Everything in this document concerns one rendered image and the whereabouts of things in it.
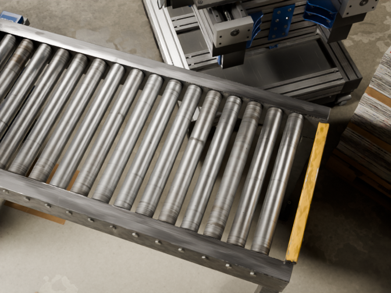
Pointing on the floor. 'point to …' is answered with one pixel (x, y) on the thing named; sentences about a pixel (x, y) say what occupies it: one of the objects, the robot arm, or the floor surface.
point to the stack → (383, 87)
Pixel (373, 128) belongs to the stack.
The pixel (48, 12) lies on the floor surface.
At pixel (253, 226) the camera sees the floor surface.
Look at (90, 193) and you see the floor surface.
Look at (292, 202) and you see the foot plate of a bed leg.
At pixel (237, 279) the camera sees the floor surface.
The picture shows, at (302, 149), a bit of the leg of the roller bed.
